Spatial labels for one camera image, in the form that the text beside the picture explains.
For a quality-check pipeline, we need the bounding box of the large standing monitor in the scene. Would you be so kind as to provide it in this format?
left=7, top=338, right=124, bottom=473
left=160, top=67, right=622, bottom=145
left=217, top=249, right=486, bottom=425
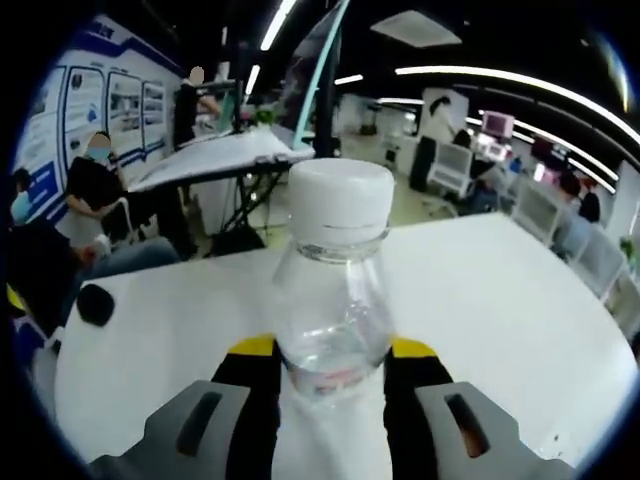
left=282, top=0, right=351, bottom=151

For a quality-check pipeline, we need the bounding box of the small black object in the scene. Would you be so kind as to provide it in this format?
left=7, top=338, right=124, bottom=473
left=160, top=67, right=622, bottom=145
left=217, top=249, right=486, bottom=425
left=76, top=282, right=116, bottom=329

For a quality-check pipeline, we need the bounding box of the clear plastic bottle item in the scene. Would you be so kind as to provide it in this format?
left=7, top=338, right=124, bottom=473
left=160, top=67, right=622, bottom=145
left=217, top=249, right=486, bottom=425
left=271, top=158, right=396, bottom=480

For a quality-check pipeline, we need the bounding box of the wall poster board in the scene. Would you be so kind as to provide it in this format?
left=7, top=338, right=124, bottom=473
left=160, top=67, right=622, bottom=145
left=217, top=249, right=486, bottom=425
left=14, top=64, right=169, bottom=221

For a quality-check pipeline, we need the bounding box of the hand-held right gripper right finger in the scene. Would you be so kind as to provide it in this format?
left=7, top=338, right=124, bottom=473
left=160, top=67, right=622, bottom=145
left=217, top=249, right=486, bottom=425
left=383, top=335, right=576, bottom=480

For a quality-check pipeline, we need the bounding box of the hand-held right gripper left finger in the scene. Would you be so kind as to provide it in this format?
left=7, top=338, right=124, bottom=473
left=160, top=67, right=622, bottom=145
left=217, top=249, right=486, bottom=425
left=87, top=333, right=281, bottom=480

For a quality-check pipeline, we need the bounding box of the white table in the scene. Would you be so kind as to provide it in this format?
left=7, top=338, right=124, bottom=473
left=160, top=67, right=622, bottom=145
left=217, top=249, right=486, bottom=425
left=52, top=212, right=640, bottom=466

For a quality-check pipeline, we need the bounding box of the ceiling air vent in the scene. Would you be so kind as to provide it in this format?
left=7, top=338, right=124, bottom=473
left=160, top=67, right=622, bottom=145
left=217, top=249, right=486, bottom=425
left=369, top=9, right=464, bottom=44

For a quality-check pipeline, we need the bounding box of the white office chair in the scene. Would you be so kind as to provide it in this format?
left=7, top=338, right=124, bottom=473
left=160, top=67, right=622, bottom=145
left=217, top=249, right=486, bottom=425
left=429, top=144, right=474, bottom=196

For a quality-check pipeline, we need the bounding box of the white tilted desk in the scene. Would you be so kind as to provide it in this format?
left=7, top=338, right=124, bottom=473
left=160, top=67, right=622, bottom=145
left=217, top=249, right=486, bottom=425
left=127, top=130, right=317, bottom=251

